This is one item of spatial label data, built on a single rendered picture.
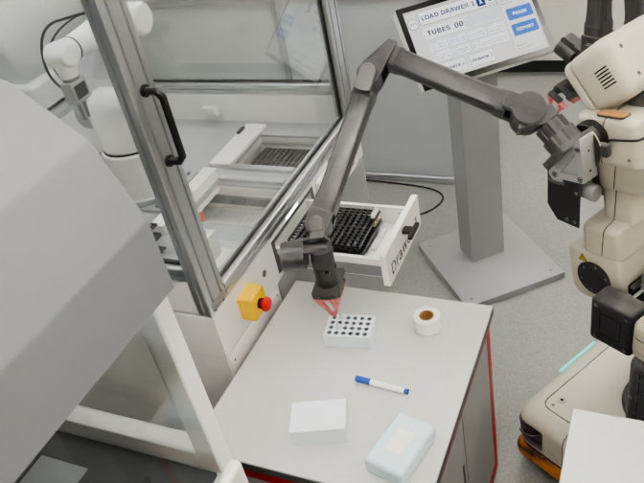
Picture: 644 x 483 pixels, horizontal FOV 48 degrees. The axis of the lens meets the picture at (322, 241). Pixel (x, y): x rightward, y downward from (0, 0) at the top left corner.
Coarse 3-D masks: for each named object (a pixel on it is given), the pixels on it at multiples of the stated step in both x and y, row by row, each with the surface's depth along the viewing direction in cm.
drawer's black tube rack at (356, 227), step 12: (336, 216) 210; (348, 216) 210; (360, 216) 208; (300, 228) 208; (336, 228) 205; (348, 228) 205; (360, 228) 203; (372, 228) 208; (288, 240) 205; (336, 240) 201; (348, 240) 200; (360, 240) 204; (336, 252) 201; (348, 252) 201; (360, 252) 199
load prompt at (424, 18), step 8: (464, 0) 257; (472, 0) 257; (480, 0) 258; (488, 0) 258; (432, 8) 255; (440, 8) 256; (448, 8) 256; (456, 8) 256; (464, 8) 257; (472, 8) 257; (480, 8) 257; (424, 16) 255; (432, 16) 255; (440, 16) 255; (448, 16) 256; (424, 24) 254
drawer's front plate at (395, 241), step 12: (408, 204) 203; (408, 216) 201; (396, 228) 195; (396, 240) 193; (408, 240) 203; (384, 252) 187; (396, 252) 194; (384, 264) 188; (396, 264) 195; (384, 276) 191
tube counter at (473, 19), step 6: (480, 12) 257; (486, 12) 258; (492, 12) 258; (498, 12) 258; (456, 18) 256; (462, 18) 256; (468, 18) 256; (474, 18) 257; (480, 18) 257; (486, 18) 257; (492, 18) 258; (456, 24) 256; (462, 24) 256; (468, 24) 256; (474, 24) 257; (456, 30) 256
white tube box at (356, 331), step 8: (328, 320) 190; (336, 320) 189; (344, 320) 189; (352, 320) 188; (360, 320) 188; (368, 320) 189; (376, 320) 189; (328, 328) 187; (344, 328) 187; (352, 328) 187; (360, 328) 186; (368, 328) 185; (376, 328) 189; (328, 336) 185; (336, 336) 184; (344, 336) 184; (352, 336) 183; (360, 336) 183; (368, 336) 182; (328, 344) 187; (336, 344) 186; (344, 344) 186; (352, 344) 185; (360, 344) 184; (368, 344) 183
